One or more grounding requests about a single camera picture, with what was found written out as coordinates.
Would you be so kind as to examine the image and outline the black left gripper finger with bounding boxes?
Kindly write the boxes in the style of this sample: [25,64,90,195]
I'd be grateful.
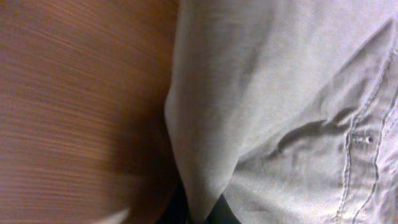
[157,180,241,224]

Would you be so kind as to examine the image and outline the grey shorts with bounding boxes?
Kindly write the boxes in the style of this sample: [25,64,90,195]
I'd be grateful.
[165,0,397,223]

